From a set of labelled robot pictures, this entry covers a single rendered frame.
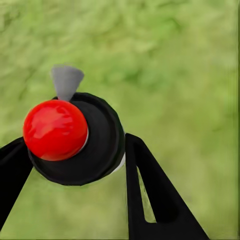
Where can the pesticide atomizer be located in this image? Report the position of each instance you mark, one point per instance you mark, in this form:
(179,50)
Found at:
(76,138)

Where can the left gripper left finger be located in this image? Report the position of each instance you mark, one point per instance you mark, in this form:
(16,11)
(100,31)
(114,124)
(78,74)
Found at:
(15,167)

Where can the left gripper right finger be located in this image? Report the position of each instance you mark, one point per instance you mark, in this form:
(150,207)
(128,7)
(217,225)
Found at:
(174,220)

